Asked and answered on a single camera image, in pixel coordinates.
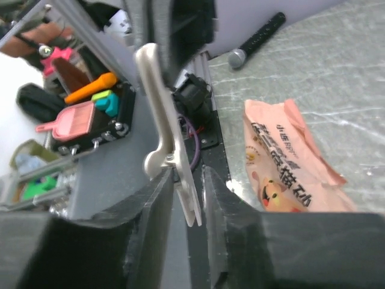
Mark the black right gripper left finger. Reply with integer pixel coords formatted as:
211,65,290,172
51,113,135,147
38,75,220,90
1,169,174,288

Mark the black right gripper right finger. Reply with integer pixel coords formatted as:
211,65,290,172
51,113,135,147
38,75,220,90
202,166,384,288

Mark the orange cat litter bag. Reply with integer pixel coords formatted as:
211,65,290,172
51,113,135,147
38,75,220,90
243,99,356,213

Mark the white bag sealing clip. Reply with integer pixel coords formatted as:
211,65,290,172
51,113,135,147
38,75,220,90
135,43,202,227

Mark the green plastic block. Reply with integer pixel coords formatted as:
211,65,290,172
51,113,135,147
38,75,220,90
22,176,57,200

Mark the black tool tray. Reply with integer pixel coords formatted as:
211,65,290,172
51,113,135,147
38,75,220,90
49,57,137,156

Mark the pink plastic scoop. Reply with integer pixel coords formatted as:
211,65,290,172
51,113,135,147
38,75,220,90
35,101,95,141

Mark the teal plastic block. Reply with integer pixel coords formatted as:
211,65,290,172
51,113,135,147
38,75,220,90
91,90,120,117

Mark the black cloth bundle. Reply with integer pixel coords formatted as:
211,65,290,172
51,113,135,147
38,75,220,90
16,83,66,123

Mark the pink star toy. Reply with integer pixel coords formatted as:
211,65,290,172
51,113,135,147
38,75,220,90
40,46,75,78

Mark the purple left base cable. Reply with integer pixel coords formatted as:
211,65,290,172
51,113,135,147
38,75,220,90
179,114,201,171

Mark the black perforated bracket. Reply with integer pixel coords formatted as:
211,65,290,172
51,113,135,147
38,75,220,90
227,12,286,70

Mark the aluminium frame post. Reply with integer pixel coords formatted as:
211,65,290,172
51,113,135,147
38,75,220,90
49,1,141,92

